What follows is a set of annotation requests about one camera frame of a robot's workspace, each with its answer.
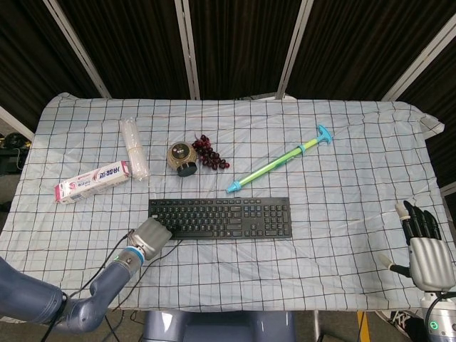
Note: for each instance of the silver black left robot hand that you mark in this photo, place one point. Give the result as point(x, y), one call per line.
point(149, 237)

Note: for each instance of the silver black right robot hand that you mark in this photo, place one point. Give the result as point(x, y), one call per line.
point(427, 260)

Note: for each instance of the black computer keyboard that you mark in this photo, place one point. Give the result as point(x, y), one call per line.
point(231, 217)

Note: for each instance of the blue grey left robot arm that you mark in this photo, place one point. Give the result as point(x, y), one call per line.
point(107, 281)

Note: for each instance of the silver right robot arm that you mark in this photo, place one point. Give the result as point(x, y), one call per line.
point(438, 317)

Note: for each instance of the black white sneaker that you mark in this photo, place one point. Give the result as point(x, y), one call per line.
point(400, 320)

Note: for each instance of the white pink toothpaste box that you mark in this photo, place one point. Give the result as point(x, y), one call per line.
point(92, 181)

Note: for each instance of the round brown black gadget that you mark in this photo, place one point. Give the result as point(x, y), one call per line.
point(180, 155)

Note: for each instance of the clear plastic straw bundle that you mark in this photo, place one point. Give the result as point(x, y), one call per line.
point(133, 149)

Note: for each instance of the dark red grape bunch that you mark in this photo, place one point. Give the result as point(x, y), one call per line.
point(210, 156)

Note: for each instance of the blue checked tablecloth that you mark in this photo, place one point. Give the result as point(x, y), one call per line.
point(249, 278)

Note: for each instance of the blue grey robot torso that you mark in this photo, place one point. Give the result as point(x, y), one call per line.
point(213, 327)

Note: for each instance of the green blue water pump toy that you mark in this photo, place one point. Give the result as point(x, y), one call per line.
point(270, 165)

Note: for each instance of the dark partition panel white frame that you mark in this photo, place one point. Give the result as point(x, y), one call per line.
point(28, 53)
point(242, 46)
point(135, 46)
point(356, 46)

